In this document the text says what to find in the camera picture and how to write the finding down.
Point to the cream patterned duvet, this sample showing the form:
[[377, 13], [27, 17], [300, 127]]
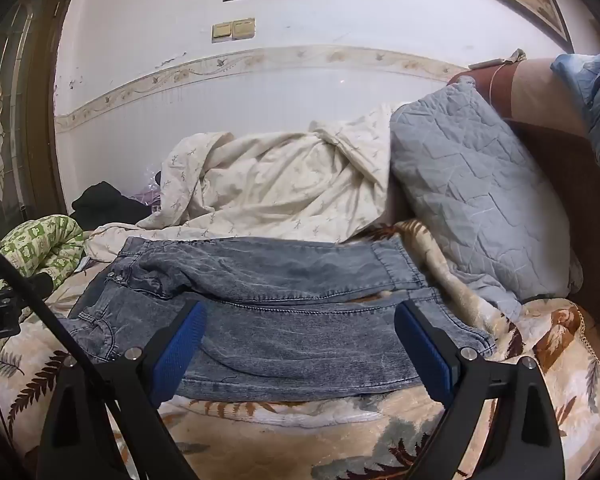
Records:
[[280, 185]]

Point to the gold wall switch plate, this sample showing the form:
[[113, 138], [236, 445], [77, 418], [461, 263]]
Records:
[[243, 29], [222, 32]]

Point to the purple plastic bag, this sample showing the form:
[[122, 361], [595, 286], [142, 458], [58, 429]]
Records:
[[150, 196]]

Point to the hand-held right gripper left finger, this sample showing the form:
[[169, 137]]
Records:
[[180, 347]]

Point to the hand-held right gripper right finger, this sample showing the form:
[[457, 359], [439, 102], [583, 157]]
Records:
[[425, 350]]

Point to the black cloth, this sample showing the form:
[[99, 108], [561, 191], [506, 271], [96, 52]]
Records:
[[105, 200]]

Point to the leaf print fleece blanket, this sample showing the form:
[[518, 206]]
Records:
[[555, 340]]

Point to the light blue denim garment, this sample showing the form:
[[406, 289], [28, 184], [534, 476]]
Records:
[[595, 95]]

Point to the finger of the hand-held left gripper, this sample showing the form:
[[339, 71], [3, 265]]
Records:
[[37, 286]]

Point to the grey-blue denim pants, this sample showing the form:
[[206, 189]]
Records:
[[305, 270]]

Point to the green patterned cloth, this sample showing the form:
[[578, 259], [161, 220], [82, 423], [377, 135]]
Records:
[[45, 240]]

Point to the wooden stained glass door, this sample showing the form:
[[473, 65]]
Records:
[[15, 110]]

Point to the grey quilted pillow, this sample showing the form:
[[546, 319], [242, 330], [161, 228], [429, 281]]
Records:
[[480, 185]]

